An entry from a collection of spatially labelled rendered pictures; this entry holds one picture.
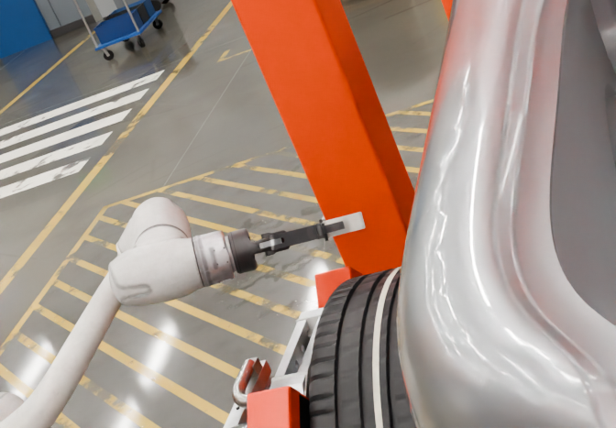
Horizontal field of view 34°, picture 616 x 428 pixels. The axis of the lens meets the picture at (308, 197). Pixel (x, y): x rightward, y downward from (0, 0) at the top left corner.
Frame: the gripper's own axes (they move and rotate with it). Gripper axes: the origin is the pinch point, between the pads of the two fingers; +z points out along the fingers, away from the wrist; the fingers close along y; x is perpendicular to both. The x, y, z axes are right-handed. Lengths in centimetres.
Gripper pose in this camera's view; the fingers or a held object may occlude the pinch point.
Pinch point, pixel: (344, 224)
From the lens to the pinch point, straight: 177.3
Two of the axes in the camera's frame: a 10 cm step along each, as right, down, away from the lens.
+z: 9.7, -2.5, 0.7
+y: 0.5, -0.6, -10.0
